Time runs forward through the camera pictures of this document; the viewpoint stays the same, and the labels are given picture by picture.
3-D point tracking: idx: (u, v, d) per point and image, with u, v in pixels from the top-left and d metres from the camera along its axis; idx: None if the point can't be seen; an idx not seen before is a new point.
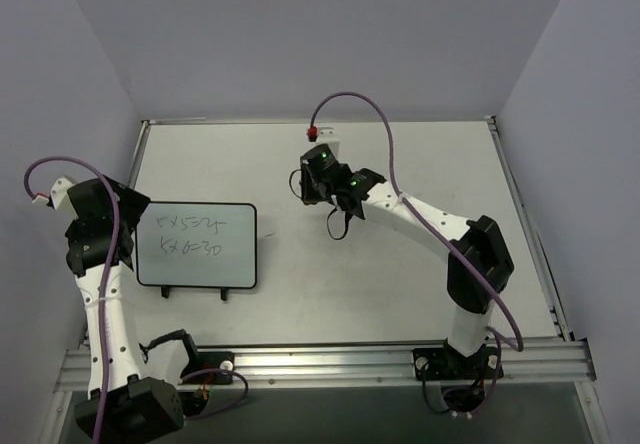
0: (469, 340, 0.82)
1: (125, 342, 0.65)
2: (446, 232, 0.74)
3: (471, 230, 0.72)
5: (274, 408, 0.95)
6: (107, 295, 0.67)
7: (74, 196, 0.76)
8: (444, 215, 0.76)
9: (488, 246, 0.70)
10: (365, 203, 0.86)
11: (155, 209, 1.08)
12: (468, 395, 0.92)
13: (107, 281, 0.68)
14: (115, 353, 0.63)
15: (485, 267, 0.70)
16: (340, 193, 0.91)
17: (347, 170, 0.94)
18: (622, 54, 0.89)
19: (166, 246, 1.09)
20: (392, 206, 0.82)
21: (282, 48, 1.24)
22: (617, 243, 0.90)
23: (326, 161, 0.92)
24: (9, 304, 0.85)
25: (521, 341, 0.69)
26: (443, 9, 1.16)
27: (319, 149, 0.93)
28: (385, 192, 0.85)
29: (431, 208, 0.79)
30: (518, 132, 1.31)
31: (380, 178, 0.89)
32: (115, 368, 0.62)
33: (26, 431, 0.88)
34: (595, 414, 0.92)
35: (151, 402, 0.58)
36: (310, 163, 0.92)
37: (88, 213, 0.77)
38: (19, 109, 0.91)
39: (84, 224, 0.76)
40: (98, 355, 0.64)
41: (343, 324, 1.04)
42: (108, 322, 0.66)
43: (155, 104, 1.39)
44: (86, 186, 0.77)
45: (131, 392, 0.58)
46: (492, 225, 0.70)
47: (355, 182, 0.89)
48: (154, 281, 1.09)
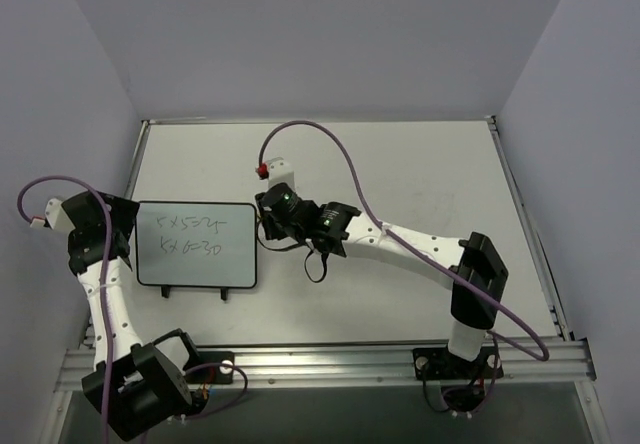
0: (471, 341, 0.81)
1: (126, 319, 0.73)
2: (443, 257, 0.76)
3: (466, 250, 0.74)
5: (274, 408, 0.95)
6: (108, 282, 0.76)
7: (68, 209, 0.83)
8: (434, 240, 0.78)
9: (483, 260, 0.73)
10: (347, 242, 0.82)
11: (155, 209, 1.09)
12: (468, 395, 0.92)
13: (106, 273, 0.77)
14: (118, 329, 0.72)
15: (486, 281, 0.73)
16: (315, 234, 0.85)
17: (312, 207, 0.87)
18: (621, 53, 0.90)
19: (166, 246, 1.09)
20: (378, 240, 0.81)
21: (283, 48, 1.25)
22: (616, 240, 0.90)
23: (289, 202, 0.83)
24: (10, 302, 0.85)
25: (545, 348, 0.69)
26: (443, 9, 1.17)
27: (279, 191, 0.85)
28: (364, 226, 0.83)
29: (417, 235, 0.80)
30: (518, 132, 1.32)
31: (353, 209, 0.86)
32: (118, 342, 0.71)
33: (25, 431, 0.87)
34: (596, 414, 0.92)
35: (152, 370, 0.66)
36: (273, 208, 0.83)
37: (84, 222, 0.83)
38: (20, 107, 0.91)
39: (81, 233, 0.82)
40: (102, 334, 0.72)
41: (343, 324, 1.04)
42: (111, 305, 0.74)
43: (156, 104, 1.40)
44: (79, 199, 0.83)
45: (135, 359, 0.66)
46: (485, 240, 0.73)
47: (328, 221, 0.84)
48: (154, 281, 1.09)
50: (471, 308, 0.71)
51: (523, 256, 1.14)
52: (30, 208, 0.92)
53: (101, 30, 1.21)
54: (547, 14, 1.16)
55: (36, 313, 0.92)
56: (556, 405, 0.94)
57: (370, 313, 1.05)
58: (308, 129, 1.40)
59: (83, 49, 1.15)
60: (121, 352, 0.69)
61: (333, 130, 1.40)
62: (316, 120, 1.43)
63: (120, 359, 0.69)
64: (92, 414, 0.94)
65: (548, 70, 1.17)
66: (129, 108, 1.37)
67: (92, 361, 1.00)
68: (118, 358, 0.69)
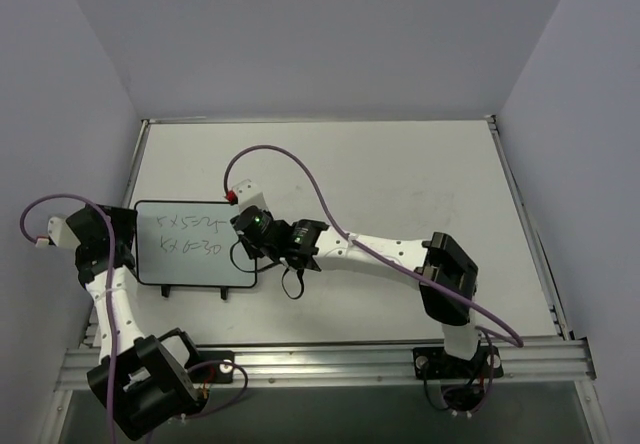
0: (466, 342, 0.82)
1: (130, 316, 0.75)
2: (408, 260, 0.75)
3: (430, 251, 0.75)
5: (274, 407, 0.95)
6: (114, 287, 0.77)
7: (72, 224, 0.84)
8: (399, 244, 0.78)
9: (449, 258, 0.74)
10: (317, 256, 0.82)
11: (155, 209, 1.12)
12: (468, 394, 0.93)
13: (111, 279, 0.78)
14: (122, 326, 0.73)
15: (456, 278, 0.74)
16: (287, 253, 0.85)
17: (284, 225, 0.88)
18: (622, 52, 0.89)
19: (165, 246, 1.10)
20: (345, 251, 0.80)
21: (283, 47, 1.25)
22: (617, 240, 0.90)
23: (261, 224, 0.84)
24: (10, 301, 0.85)
25: (518, 338, 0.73)
26: (444, 8, 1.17)
27: (249, 214, 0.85)
28: (331, 238, 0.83)
29: (381, 241, 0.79)
30: (518, 132, 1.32)
31: (322, 224, 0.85)
32: (122, 338, 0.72)
33: (25, 432, 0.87)
34: (595, 414, 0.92)
35: (156, 361, 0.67)
36: (245, 232, 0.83)
37: (89, 237, 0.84)
38: (18, 106, 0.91)
39: (87, 247, 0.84)
40: (107, 331, 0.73)
41: (344, 323, 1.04)
42: (116, 307, 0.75)
43: (156, 103, 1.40)
44: (83, 214, 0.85)
45: (138, 351, 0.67)
46: (447, 239, 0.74)
47: (299, 239, 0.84)
48: (154, 280, 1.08)
50: (445, 309, 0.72)
51: (523, 255, 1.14)
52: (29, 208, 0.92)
53: (101, 29, 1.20)
54: (547, 13, 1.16)
55: (36, 313, 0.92)
56: (556, 404, 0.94)
57: (370, 312, 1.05)
58: (308, 129, 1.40)
59: (82, 48, 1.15)
60: (125, 346, 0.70)
61: (333, 129, 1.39)
62: (316, 120, 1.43)
63: (123, 352, 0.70)
64: (93, 414, 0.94)
65: (548, 70, 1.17)
66: (128, 108, 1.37)
67: (92, 360, 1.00)
68: (121, 351, 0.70)
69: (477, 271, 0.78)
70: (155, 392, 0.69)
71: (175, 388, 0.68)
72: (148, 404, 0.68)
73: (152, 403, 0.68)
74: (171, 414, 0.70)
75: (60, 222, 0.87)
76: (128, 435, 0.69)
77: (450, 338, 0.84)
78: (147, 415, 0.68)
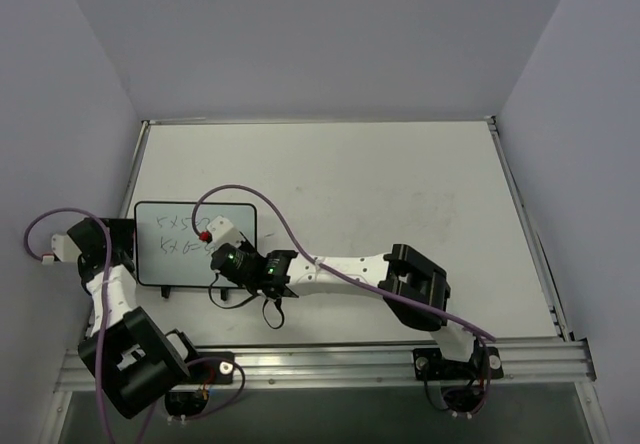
0: (454, 346, 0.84)
1: (123, 298, 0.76)
2: (373, 276, 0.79)
3: (391, 263, 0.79)
5: (274, 408, 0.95)
6: (110, 278, 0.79)
7: (75, 234, 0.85)
8: (363, 260, 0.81)
9: (411, 268, 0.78)
10: (290, 286, 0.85)
11: (155, 208, 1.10)
12: (468, 395, 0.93)
13: (108, 273, 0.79)
14: (114, 305, 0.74)
15: (420, 285, 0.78)
16: (264, 285, 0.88)
17: (258, 258, 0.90)
18: (622, 53, 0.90)
19: (165, 246, 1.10)
20: (315, 275, 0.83)
21: (283, 48, 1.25)
22: (617, 241, 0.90)
23: (235, 260, 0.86)
24: (10, 301, 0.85)
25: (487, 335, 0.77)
26: (444, 10, 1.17)
27: (223, 251, 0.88)
28: (300, 264, 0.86)
29: (345, 259, 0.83)
30: (518, 133, 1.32)
31: (292, 252, 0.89)
32: (112, 316, 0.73)
33: (25, 432, 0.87)
34: (595, 414, 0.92)
35: (144, 331, 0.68)
36: (220, 268, 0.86)
37: (90, 245, 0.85)
38: (18, 106, 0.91)
39: (88, 255, 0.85)
40: (100, 313, 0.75)
41: (344, 325, 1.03)
42: (110, 295, 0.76)
43: (156, 104, 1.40)
44: (83, 224, 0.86)
45: (126, 323, 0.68)
46: (404, 249, 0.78)
47: (272, 268, 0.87)
48: (154, 281, 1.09)
50: (418, 319, 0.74)
51: (523, 256, 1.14)
52: (29, 208, 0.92)
53: (101, 30, 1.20)
54: (547, 14, 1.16)
55: (35, 313, 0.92)
56: (556, 405, 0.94)
57: (370, 313, 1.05)
58: (308, 129, 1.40)
59: (82, 49, 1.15)
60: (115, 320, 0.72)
61: (333, 130, 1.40)
62: (316, 121, 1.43)
63: (113, 326, 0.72)
64: (93, 415, 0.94)
65: (548, 71, 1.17)
66: (129, 108, 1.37)
67: None
68: (110, 326, 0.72)
69: (444, 273, 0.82)
70: (146, 367, 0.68)
71: (165, 360, 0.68)
72: (138, 379, 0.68)
73: (143, 378, 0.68)
74: (164, 390, 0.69)
75: (60, 239, 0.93)
76: (123, 412, 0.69)
77: (442, 342, 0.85)
78: (139, 390, 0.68)
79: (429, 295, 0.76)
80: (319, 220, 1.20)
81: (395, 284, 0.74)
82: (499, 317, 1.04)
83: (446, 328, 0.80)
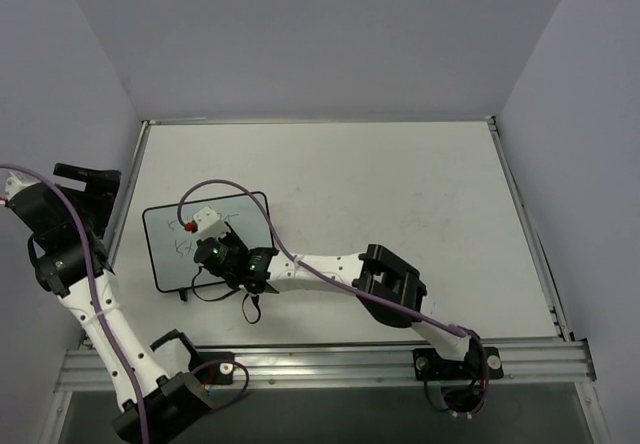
0: (449, 348, 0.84)
1: (142, 348, 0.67)
2: (347, 274, 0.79)
3: (364, 263, 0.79)
5: (275, 408, 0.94)
6: (105, 308, 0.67)
7: (21, 211, 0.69)
8: (339, 260, 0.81)
9: (384, 267, 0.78)
10: (270, 280, 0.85)
11: (166, 214, 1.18)
12: (468, 395, 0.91)
13: (98, 297, 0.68)
14: (136, 361, 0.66)
15: (392, 285, 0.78)
16: (245, 280, 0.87)
17: (240, 255, 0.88)
18: (621, 55, 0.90)
19: (181, 248, 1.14)
20: (292, 273, 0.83)
21: (283, 48, 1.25)
22: (617, 242, 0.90)
23: (219, 255, 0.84)
24: (9, 303, 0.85)
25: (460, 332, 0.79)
26: (443, 10, 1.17)
27: (208, 244, 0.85)
28: (282, 261, 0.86)
29: (324, 258, 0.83)
30: (518, 133, 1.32)
31: (273, 248, 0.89)
32: (140, 374, 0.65)
33: (25, 433, 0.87)
34: (595, 414, 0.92)
35: (183, 394, 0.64)
36: (204, 262, 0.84)
37: (45, 226, 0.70)
38: (17, 107, 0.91)
39: (43, 238, 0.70)
40: (119, 369, 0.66)
41: (342, 322, 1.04)
42: (116, 333, 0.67)
43: (156, 104, 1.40)
44: (32, 195, 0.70)
45: (164, 389, 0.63)
46: (379, 249, 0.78)
47: (254, 265, 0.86)
48: (172, 286, 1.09)
50: (392, 319, 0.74)
51: (523, 256, 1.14)
52: None
53: (100, 29, 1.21)
54: (546, 15, 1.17)
55: (35, 313, 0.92)
56: (556, 404, 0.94)
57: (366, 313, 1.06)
58: (308, 129, 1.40)
59: (82, 48, 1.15)
60: (151, 385, 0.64)
61: (333, 130, 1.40)
62: (315, 121, 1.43)
63: (149, 393, 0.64)
64: (93, 414, 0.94)
65: (548, 71, 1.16)
66: (129, 108, 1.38)
67: (92, 361, 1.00)
68: (148, 393, 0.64)
69: (418, 273, 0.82)
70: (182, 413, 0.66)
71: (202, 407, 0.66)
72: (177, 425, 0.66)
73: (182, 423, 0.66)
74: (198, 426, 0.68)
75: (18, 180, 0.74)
76: None
77: (432, 342, 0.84)
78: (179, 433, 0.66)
79: (400, 294, 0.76)
80: (319, 220, 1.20)
81: (368, 283, 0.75)
82: (499, 317, 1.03)
83: (419, 329, 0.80)
